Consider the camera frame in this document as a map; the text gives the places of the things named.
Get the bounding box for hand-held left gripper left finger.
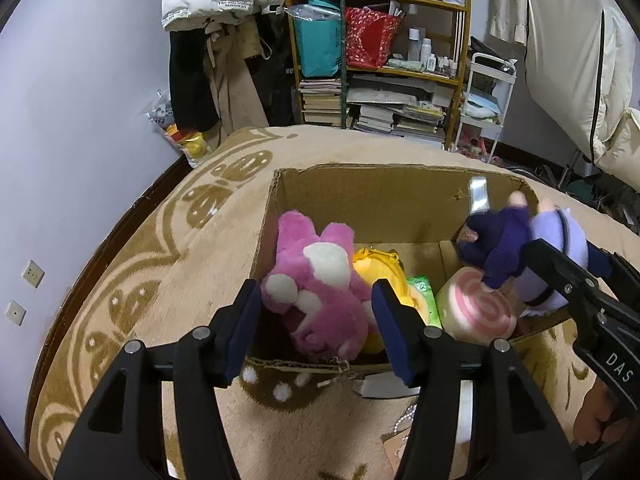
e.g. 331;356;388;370
52;277;263;480

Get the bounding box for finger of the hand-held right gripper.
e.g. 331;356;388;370
585;245;633;281
522;239;603;311

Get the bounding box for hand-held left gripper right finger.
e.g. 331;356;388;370
371;279;583;480

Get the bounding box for green plush toy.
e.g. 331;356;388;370
406;275;443;328

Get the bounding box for purple white-haired plush doll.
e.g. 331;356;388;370
457;191;591;318

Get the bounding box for yellow plush doll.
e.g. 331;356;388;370
352;246;431;356

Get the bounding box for pink plush bear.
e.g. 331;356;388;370
262;211;383;361

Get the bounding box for pink swirl plush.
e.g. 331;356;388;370
435;266;517;345

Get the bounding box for cardboard box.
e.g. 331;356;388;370
247;162;576;376

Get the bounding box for person's right hand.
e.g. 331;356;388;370
572;377;633;456

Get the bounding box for beige patterned blanket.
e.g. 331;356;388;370
27;125;640;480

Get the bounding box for pink toys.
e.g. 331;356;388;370
457;127;501;163

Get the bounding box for white trolley cart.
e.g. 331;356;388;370
447;52;517;163

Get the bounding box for blue white cloth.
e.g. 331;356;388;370
462;91;501;117

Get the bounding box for plastic bag with yellow items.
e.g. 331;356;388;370
146;91;213;168

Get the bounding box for messy pile of books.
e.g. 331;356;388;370
347;72;456;148

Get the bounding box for black bag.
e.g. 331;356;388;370
470;36;511;63

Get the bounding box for neat stack of books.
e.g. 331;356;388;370
299;77;343;126

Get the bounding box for beige hanging coat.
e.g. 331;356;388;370
205;25;271;136

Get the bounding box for wooden shelf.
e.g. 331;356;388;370
280;0;472;151

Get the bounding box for black hanging garment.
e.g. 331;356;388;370
168;27;221;133

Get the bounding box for dark hanging clothes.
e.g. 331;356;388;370
250;10;301;126

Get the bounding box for row of cosmetic bottles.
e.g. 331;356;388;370
406;27;458;78

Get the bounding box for cream patterned curtain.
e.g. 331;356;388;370
470;0;528;43

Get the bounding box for red patterned bag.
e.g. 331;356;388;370
345;6;403;70

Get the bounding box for teal bag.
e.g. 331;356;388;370
285;0;346;78

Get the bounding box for pearl bead string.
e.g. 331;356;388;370
392;402;418;443

